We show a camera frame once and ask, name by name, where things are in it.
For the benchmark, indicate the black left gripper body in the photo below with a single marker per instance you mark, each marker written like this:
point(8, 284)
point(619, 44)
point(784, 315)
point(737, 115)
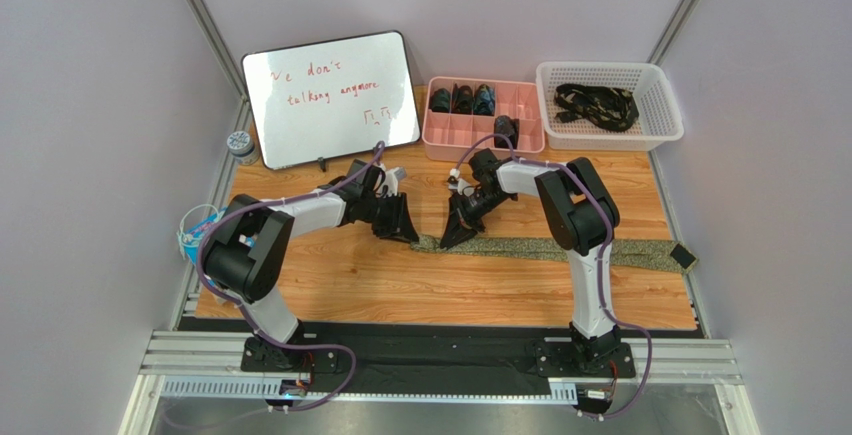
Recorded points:
point(386, 208)

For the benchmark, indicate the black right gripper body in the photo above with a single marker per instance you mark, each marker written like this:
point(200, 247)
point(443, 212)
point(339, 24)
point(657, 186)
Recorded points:
point(471, 204)

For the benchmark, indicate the green patterned tie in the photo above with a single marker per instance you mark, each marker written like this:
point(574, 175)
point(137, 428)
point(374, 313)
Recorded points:
point(656, 255)

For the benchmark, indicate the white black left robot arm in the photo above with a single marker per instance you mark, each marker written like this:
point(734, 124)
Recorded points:
point(240, 258)

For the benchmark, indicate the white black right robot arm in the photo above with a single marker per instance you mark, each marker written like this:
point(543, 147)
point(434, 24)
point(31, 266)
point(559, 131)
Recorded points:
point(581, 216)

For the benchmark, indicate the pink divided organizer box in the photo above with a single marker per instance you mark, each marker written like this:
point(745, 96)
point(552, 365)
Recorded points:
point(446, 136)

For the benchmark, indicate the rolled dark tie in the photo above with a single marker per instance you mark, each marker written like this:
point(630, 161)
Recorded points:
point(484, 102)
point(462, 99)
point(507, 131)
point(440, 101)

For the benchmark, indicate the white plastic basket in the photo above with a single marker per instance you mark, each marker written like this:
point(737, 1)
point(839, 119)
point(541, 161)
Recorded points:
point(660, 119)

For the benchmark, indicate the small patterned round jar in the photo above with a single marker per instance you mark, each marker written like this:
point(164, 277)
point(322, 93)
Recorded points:
point(242, 147)

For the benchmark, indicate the black camouflage tie in basket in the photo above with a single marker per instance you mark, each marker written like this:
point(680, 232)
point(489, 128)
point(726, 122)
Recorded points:
point(610, 109)

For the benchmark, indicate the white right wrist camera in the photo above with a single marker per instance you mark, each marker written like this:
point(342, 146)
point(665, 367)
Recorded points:
point(456, 182)

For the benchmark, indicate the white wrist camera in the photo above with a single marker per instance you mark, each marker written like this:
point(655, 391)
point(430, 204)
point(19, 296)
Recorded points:
point(392, 179)
point(456, 182)

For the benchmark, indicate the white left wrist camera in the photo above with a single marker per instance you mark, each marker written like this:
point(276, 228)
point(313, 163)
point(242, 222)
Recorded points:
point(392, 179)

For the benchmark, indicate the white whiteboard black frame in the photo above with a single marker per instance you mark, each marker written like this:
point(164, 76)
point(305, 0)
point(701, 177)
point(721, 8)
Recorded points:
point(330, 99)

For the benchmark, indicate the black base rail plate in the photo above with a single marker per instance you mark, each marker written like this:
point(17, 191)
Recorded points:
point(434, 359)

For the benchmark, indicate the aluminium frame rail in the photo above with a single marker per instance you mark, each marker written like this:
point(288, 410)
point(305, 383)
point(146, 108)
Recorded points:
point(194, 364)

